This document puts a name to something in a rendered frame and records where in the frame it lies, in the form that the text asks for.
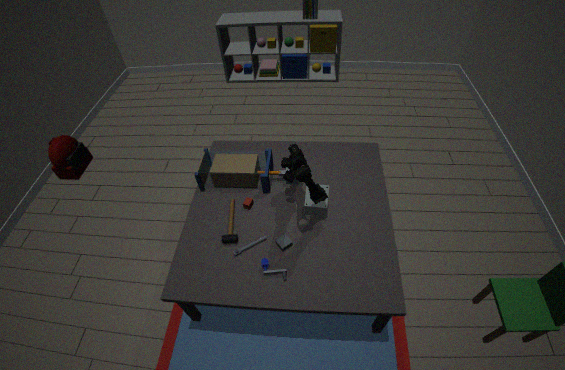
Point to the hammer with yellow handle and black head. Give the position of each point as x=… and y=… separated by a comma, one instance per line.
x=230, y=238

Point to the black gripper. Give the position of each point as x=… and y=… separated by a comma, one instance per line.
x=289, y=176

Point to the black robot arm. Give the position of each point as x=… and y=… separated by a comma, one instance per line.
x=303, y=174

